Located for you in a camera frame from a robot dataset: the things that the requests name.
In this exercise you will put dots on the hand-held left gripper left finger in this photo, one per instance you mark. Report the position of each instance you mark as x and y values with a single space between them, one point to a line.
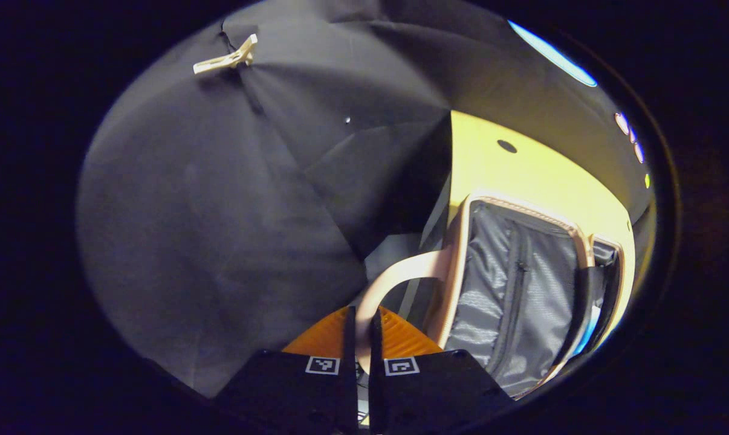
349 344

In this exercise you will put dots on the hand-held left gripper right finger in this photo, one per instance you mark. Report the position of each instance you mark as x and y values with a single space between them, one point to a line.
375 344

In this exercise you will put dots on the beige backdrop clip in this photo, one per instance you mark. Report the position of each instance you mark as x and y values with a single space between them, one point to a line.
225 58

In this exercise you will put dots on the ceiling light strip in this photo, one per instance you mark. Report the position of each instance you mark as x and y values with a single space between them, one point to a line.
552 54

